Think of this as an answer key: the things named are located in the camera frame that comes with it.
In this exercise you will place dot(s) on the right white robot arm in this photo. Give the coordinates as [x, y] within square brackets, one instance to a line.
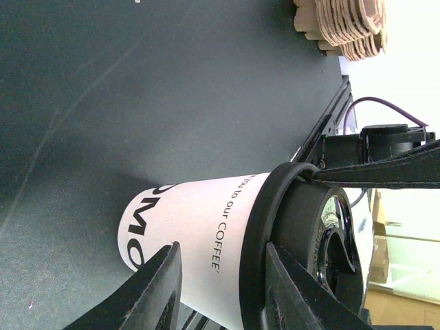
[373, 143]

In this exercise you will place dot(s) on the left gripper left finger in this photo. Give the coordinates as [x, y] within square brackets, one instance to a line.
[148, 300]

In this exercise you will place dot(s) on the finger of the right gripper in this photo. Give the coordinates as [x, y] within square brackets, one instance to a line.
[417, 168]

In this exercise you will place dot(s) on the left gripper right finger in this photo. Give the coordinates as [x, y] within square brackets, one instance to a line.
[295, 300]

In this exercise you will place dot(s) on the black front rail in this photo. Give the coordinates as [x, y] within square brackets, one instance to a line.
[327, 124]

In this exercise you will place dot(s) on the stack of pulp carriers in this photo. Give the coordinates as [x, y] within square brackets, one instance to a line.
[353, 29]

